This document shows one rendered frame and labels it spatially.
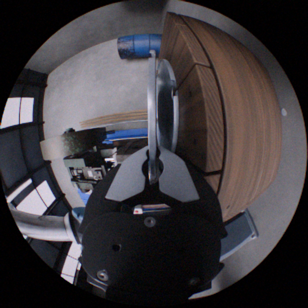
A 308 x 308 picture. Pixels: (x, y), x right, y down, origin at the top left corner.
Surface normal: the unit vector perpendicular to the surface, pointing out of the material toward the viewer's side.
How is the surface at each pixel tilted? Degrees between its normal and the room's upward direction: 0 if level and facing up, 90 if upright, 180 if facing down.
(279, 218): 0
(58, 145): 119
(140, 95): 90
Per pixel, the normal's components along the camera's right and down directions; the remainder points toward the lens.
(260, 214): -1.00, 0.07
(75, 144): 0.82, 0.13
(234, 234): 0.02, -0.86
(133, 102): 0.05, 0.29
